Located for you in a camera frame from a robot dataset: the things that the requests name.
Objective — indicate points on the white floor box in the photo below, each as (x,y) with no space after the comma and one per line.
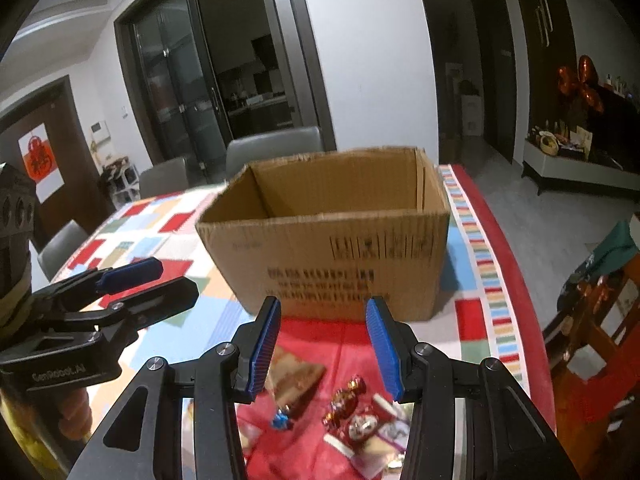
(471,115)

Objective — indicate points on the red white twist-wrapped candy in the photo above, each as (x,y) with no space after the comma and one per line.
(362,426)

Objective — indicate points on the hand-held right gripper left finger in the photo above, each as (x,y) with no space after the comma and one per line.
(262,350)

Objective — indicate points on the dark room door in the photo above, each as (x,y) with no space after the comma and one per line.
(495,70)

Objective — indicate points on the red gold wrapped candy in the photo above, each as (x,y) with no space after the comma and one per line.
(357,384)
(340,405)

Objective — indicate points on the brown snack packet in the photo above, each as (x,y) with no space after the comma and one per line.
(300,377)

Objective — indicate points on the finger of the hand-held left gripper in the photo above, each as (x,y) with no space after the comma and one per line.
(130,270)
(150,300)

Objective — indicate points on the dark sideboard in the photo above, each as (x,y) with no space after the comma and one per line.
(620,120)

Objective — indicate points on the cardboard box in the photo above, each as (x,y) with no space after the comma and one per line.
(310,250)

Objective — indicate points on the white wall intercom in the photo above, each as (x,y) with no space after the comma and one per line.
(100,127)

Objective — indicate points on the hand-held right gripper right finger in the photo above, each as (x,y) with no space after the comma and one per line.
(382,355)

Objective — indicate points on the wooden chair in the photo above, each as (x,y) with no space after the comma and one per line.
(590,320)

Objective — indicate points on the dark tall wardrobe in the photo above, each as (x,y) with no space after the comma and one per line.
(545,20)

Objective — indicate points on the person's left hand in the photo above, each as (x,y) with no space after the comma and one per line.
(75,412)

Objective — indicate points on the white low cabinet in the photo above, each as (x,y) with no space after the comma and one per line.
(565,170)

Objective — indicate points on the clear snack packet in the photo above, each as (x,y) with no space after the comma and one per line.
(250,437)

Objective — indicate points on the patchwork tablecloth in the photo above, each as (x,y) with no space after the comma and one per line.
(480,320)

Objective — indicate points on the white shoe rack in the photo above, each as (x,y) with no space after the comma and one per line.
(120,180)

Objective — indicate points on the red paper door decoration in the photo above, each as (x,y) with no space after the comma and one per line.
(40,160)

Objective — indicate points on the pale snack packet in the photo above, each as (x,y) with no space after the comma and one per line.
(385,442)

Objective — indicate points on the green cloth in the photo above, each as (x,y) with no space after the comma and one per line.
(617,250)

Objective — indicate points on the brown wooden door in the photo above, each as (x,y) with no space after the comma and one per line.
(75,125)

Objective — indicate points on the blue wrapped candy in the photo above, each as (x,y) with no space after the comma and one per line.
(281,419)

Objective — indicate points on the woven basket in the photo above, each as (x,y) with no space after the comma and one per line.
(547,142)

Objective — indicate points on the sliding glass door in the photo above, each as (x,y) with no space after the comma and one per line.
(175,85)

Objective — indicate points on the orange foil balloons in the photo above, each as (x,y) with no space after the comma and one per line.
(587,72)

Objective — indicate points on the grey chair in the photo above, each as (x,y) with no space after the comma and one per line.
(275,147)
(60,252)
(165,175)

